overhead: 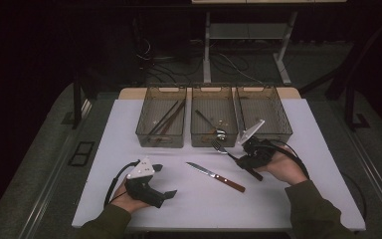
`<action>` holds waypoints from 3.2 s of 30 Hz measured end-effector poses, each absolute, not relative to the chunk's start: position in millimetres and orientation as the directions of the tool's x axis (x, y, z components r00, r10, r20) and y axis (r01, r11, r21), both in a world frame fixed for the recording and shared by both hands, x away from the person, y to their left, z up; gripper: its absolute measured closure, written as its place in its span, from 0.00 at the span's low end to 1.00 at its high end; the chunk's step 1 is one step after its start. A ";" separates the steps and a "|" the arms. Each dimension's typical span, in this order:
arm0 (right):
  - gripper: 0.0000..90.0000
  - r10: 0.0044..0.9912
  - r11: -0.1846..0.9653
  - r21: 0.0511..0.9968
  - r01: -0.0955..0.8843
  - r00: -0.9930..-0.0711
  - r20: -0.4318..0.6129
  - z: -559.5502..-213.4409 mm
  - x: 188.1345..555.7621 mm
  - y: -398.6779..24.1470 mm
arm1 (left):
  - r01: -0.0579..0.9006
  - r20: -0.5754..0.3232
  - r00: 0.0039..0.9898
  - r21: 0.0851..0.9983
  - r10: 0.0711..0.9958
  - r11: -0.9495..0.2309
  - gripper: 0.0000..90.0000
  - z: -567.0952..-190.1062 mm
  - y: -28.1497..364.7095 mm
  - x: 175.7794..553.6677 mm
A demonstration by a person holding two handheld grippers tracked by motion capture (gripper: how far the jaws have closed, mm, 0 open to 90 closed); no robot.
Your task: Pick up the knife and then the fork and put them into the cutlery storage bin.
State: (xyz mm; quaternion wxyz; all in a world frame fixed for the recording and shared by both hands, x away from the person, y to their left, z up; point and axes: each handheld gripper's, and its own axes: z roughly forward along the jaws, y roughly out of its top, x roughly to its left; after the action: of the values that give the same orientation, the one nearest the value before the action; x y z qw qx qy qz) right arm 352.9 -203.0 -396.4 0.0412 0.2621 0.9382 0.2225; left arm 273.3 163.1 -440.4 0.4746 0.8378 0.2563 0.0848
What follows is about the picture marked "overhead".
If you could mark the black floor socket frame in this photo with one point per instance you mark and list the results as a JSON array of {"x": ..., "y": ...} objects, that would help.
[{"x": 81, "y": 153}]

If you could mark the metal spoon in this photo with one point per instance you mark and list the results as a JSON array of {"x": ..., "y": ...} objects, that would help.
[{"x": 220, "y": 133}]

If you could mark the metal floor rail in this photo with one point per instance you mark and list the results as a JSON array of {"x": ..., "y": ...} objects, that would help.
[
  {"x": 56, "y": 166},
  {"x": 374, "y": 172}
]

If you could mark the black chopstick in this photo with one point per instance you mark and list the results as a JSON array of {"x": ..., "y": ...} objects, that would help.
[
  {"x": 169, "y": 117},
  {"x": 164, "y": 117}
]

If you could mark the white table mat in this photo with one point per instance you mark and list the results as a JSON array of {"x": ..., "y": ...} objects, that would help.
[{"x": 195, "y": 212}]

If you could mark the brown chopstick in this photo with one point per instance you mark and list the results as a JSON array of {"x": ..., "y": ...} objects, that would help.
[
  {"x": 171, "y": 123},
  {"x": 174, "y": 118}
]

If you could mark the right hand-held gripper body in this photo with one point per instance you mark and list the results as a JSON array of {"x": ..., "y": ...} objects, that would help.
[{"x": 258, "y": 152}]

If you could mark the black metal stand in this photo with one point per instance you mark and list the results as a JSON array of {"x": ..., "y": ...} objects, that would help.
[
  {"x": 77, "y": 99},
  {"x": 349, "y": 99}
]

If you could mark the person's right hand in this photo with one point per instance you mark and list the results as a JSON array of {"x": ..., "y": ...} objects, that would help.
[{"x": 285, "y": 166}]

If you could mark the transparent grey plastic bin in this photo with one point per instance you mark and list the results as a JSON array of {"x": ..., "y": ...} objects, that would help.
[
  {"x": 214, "y": 103},
  {"x": 162, "y": 139},
  {"x": 268, "y": 109}
]

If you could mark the white metal desk frame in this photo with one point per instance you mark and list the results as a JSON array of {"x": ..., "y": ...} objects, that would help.
[{"x": 206, "y": 49}]

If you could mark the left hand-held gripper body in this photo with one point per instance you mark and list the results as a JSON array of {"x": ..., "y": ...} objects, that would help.
[{"x": 142, "y": 191}]

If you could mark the wooden table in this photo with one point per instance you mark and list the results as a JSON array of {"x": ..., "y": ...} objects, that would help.
[{"x": 129, "y": 93}]

